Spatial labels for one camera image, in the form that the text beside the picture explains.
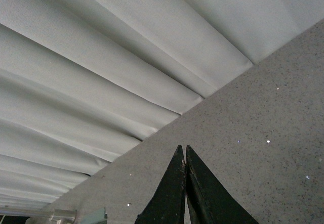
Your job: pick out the white pleated curtain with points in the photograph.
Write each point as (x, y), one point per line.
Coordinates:
(85, 81)

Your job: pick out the green metal dish rack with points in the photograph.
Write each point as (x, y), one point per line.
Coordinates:
(59, 215)

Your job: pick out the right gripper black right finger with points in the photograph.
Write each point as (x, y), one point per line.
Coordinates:
(208, 201)

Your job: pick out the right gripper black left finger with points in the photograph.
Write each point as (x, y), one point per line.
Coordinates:
(167, 205)

